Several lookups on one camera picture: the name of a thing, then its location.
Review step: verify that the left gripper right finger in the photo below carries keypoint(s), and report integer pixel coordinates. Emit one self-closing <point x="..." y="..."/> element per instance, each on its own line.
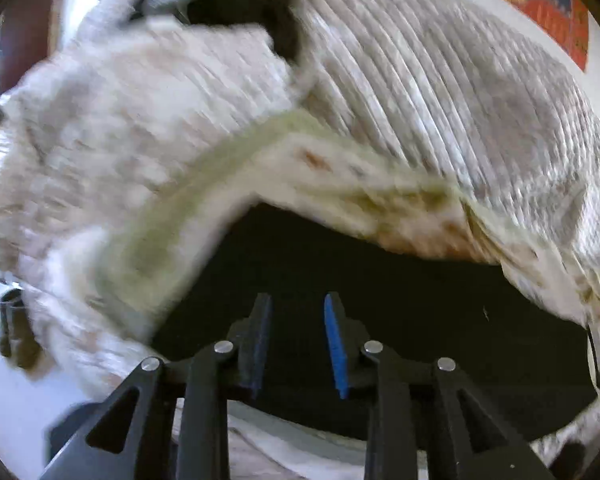
<point x="415" y="407"/>

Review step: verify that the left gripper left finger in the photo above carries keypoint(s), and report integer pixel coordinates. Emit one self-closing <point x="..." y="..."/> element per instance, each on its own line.
<point x="168" y="420"/>

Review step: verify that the black pants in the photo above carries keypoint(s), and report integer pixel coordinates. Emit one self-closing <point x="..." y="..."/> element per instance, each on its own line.
<point x="532" y="365"/>

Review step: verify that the floral fleece blanket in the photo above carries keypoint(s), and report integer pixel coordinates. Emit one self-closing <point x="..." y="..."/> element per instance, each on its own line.
<point x="294" y="162"/>

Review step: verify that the quilted floral bedspread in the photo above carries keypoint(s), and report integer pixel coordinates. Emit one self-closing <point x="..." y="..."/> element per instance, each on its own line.
<point x="98" y="130"/>

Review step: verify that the dark clothes pile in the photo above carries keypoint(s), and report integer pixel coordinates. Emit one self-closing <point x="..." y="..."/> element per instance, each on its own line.
<point x="225" y="5"/>

